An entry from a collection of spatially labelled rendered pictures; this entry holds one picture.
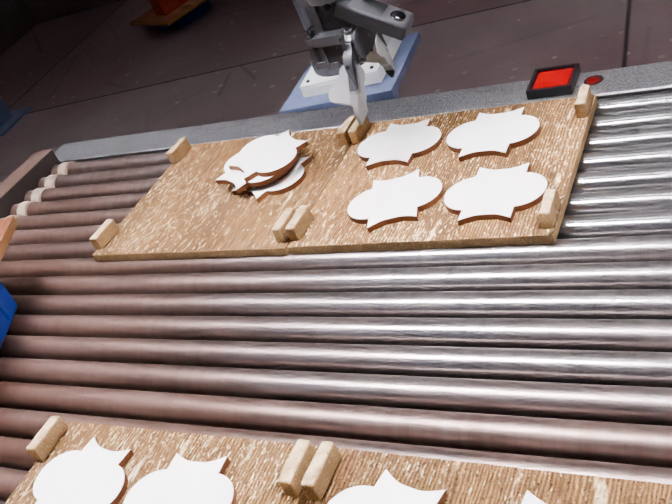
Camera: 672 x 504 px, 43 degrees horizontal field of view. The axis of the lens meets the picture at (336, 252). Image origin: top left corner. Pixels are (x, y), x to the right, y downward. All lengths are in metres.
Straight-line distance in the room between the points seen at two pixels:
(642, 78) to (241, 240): 0.69
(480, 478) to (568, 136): 0.61
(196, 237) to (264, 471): 0.57
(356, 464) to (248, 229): 0.57
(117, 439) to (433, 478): 0.44
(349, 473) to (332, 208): 0.53
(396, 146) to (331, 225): 0.20
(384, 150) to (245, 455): 0.62
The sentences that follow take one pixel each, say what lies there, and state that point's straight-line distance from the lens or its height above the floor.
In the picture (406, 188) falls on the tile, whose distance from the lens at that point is 1.30.
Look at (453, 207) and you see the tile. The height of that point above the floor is 0.95.
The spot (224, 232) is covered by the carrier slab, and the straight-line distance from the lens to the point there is 1.42.
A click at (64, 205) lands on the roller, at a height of 0.92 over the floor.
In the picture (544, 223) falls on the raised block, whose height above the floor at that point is 0.95.
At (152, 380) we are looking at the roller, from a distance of 1.24.
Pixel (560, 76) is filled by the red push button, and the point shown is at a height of 0.93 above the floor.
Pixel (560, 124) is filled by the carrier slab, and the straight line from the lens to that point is 1.36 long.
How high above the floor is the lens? 1.61
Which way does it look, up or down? 33 degrees down
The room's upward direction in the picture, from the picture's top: 24 degrees counter-clockwise
